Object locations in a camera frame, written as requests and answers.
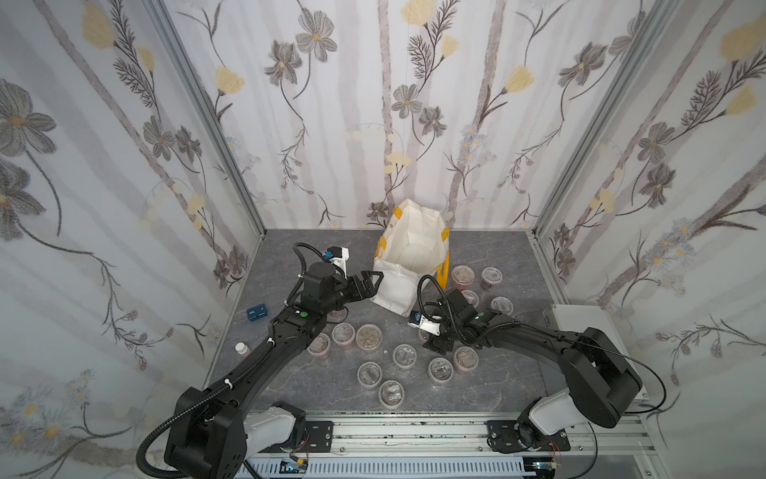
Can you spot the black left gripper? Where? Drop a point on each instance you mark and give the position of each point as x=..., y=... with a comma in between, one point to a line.
x=353, y=287

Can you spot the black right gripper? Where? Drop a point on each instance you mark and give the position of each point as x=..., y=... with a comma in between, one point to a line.
x=442, y=333

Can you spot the yellow stripe lid seed jar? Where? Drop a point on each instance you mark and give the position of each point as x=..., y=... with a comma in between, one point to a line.
x=440, y=371

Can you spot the seed jar row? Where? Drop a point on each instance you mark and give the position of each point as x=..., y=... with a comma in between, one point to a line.
x=404, y=356

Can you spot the white canvas tote bag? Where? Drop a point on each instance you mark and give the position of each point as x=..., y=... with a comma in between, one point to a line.
x=415, y=243

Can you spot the clear lid seed jar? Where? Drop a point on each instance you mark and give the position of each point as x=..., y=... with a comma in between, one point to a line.
x=391, y=394

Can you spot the red green label seed jar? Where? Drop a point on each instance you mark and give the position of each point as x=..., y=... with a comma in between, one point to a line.
x=369, y=375

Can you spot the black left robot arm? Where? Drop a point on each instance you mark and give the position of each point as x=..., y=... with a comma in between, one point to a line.
x=206, y=436

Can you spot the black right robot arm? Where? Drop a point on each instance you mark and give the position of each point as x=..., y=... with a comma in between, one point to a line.
x=451, y=307

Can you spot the small blue box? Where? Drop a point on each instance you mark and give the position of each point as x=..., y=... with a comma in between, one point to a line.
x=257, y=312

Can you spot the silver metal case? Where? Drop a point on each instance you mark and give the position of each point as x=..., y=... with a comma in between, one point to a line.
x=593, y=369

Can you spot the small white pink bottle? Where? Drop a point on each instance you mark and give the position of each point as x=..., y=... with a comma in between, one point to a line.
x=242, y=350

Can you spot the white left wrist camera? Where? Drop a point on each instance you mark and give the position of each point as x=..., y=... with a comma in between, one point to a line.
x=339, y=257

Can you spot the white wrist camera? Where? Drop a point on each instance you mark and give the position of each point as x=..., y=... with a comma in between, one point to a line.
x=339, y=257
x=417, y=320

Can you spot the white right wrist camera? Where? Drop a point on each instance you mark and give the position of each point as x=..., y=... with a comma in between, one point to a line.
x=417, y=320

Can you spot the white slotted cable duct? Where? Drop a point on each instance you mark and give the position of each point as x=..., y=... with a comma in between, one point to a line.
x=390, y=467

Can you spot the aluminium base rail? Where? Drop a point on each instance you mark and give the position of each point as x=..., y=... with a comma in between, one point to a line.
x=441, y=434

